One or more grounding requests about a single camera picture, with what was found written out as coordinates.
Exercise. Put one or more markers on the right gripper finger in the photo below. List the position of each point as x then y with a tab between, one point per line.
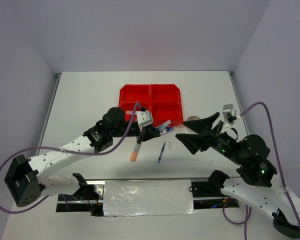
200	125
193	142

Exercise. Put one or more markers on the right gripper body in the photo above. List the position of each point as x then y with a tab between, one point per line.
223	144

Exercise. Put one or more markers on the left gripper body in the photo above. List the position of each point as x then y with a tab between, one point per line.
139	137

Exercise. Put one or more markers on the blue pen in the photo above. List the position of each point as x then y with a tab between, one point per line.
161	152
164	125

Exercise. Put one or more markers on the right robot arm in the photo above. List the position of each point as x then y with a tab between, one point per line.
261	189

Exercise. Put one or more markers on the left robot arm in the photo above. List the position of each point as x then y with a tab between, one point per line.
30	178

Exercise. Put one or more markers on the large clear tape roll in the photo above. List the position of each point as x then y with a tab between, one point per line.
191	118

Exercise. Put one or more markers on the orange highlighter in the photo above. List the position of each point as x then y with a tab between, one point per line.
135	152

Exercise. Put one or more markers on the blue glue bottle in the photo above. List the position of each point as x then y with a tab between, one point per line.
166	130

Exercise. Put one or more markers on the red four-compartment bin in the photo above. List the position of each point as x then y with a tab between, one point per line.
162	100

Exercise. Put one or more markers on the silver foil sheet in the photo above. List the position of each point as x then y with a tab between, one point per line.
147	198

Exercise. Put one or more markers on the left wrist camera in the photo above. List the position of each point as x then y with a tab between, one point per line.
144	118

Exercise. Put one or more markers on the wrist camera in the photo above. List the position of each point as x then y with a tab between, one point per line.
230	112
144	118

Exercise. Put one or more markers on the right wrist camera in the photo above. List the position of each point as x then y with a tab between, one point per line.
230	112

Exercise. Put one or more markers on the black mounting rail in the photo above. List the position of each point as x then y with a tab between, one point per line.
92	201

